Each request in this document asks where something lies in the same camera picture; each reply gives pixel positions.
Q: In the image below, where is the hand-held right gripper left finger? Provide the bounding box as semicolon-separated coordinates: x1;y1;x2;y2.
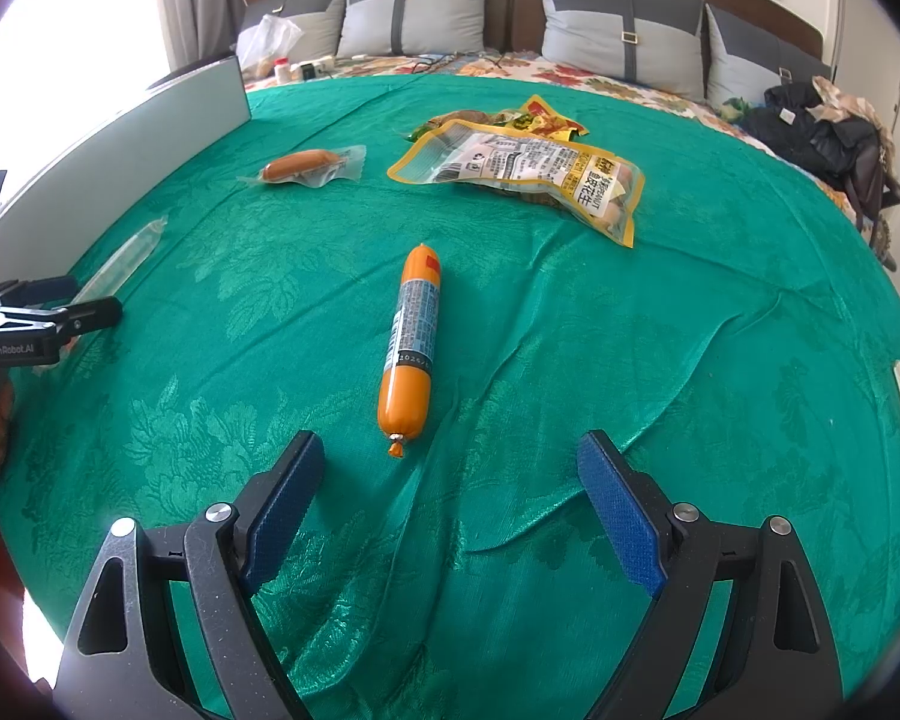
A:
54;430;325;720

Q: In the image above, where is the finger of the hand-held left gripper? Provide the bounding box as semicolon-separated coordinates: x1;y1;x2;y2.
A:
0;276;80;310
0;296;123;338

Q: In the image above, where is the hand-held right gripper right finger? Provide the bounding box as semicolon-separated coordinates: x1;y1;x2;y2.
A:
576;430;845;720

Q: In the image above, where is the long clear snack packet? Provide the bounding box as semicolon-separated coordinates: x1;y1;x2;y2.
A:
60;215;170;353

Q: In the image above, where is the grey cardboard box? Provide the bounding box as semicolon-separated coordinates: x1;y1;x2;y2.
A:
0;52;252;286

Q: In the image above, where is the orange sausage stick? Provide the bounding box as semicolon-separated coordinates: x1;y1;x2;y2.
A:
377;242;443;461

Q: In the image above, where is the yellow chicken feet snack packet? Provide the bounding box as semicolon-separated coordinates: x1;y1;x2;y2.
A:
407;111;530;143

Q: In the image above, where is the green patterned cloth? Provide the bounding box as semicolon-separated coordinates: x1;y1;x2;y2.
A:
0;71;900;720

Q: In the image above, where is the sausage in clear packet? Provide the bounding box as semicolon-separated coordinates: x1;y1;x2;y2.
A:
238;144;367;188

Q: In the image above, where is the white plastic bag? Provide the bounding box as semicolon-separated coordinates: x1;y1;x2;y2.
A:
236;13;303;76

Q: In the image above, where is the grey two-tone pillow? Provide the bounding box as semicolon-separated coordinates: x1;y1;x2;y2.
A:
535;0;707;100
335;0;496;57
236;0;348;65
703;4;826;110

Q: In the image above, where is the yellow-edged peanut packet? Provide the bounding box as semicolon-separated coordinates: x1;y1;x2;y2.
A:
388;120;646;248

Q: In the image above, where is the brown bag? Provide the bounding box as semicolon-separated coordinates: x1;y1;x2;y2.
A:
844;127;900;271

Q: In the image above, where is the pile of black clothes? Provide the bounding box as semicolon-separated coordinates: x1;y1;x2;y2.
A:
739;82;882;192

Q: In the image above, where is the beige floral cloth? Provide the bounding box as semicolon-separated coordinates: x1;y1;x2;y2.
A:
810;75;882;128

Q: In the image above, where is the black cable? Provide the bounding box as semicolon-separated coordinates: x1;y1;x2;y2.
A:
345;49;511;77

